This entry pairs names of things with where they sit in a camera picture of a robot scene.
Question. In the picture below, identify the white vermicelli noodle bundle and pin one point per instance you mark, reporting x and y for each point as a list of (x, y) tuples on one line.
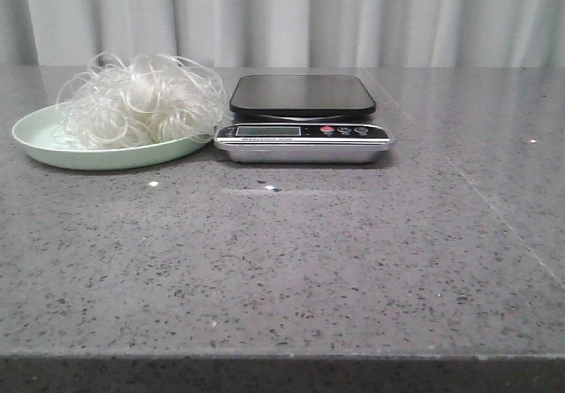
[(150, 100)]

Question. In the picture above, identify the black silver kitchen scale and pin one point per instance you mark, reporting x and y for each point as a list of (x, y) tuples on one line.
[(302, 119)]

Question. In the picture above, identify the light green plastic plate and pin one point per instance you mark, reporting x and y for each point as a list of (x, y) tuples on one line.
[(38, 132)]

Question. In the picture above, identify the white pleated curtain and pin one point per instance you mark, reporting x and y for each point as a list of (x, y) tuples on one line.
[(289, 33)]

